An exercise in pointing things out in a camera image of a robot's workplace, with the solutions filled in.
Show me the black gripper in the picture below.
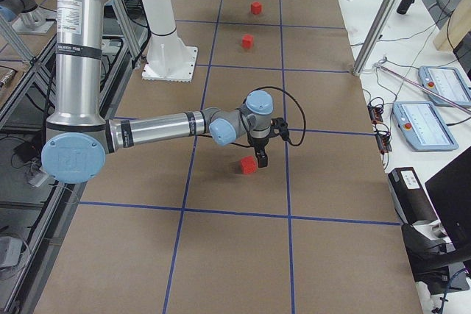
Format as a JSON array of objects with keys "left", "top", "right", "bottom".
[{"left": 248, "top": 134, "right": 269, "bottom": 168}]

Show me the black box with label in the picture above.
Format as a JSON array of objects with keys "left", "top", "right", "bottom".
[{"left": 388, "top": 167, "right": 438, "bottom": 225}]

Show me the small circuit board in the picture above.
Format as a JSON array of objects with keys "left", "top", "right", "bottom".
[{"left": 367, "top": 104, "right": 383, "bottom": 124}]

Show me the red cube block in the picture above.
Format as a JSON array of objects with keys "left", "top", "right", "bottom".
[
  {"left": 241, "top": 34, "right": 254, "bottom": 49},
  {"left": 250, "top": 1, "right": 263, "bottom": 15}
]

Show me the teach pendant tablet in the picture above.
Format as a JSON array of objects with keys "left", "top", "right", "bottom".
[
  {"left": 419, "top": 66, "right": 470, "bottom": 108},
  {"left": 392, "top": 101, "right": 459, "bottom": 152}
]

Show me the teach pendant near tablet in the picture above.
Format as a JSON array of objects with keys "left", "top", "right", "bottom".
[{"left": 392, "top": 101, "right": 459, "bottom": 152}]

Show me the black monitor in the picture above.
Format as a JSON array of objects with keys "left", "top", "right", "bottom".
[{"left": 425, "top": 148, "right": 470, "bottom": 248}]

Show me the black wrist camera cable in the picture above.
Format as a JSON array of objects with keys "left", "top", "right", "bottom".
[{"left": 235, "top": 88, "right": 307, "bottom": 148}]

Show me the aluminium frame post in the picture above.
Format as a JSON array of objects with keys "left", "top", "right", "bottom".
[{"left": 352, "top": 0, "right": 397, "bottom": 76}]

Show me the teach pendant far tablet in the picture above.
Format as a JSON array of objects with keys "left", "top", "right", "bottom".
[{"left": 419, "top": 66, "right": 470, "bottom": 108}]

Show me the red cube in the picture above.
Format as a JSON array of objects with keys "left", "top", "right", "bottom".
[{"left": 239, "top": 156, "right": 258, "bottom": 175}]

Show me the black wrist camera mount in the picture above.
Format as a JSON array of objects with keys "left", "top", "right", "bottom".
[{"left": 269, "top": 118, "right": 290, "bottom": 141}]

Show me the metal reacher grabber stick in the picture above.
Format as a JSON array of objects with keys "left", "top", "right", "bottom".
[{"left": 373, "top": 57, "right": 470, "bottom": 114}]

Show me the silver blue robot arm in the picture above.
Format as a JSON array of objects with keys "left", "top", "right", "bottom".
[{"left": 41, "top": 0, "right": 273, "bottom": 184}]

